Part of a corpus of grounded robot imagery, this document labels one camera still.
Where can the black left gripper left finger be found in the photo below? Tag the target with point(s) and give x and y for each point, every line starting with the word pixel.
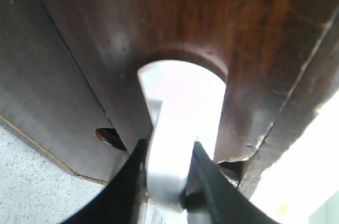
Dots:
pixel 120 200

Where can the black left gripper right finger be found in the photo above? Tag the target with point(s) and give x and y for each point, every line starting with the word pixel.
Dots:
pixel 211 198

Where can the dark wooden drawer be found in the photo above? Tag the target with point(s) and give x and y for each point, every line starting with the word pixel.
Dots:
pixel 259 47

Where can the dark wooden drawer cabinet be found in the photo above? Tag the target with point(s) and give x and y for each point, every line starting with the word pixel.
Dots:
pixel 46 98

